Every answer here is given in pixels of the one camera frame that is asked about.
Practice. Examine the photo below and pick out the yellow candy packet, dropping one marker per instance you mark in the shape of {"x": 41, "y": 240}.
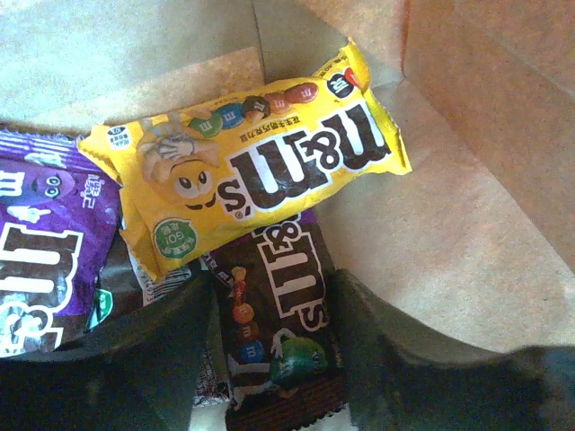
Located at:
{"x": 194, "y": 179}

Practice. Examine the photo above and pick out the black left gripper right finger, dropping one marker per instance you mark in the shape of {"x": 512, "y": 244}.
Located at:
{"x": 404, "y": 375}

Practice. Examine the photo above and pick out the red brown paper bag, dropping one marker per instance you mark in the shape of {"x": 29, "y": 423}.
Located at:
{"x": 477, "y": 241}

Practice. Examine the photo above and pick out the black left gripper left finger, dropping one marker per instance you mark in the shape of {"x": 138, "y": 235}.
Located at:
{"x": 137, "y": 373}

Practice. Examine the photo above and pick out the purple candy packet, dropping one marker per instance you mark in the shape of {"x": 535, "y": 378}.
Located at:
{"x": 59, "y": 215}

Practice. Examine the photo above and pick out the dark brown candy packet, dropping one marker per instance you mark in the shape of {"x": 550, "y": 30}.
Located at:
{"x": 282, "y": 356}

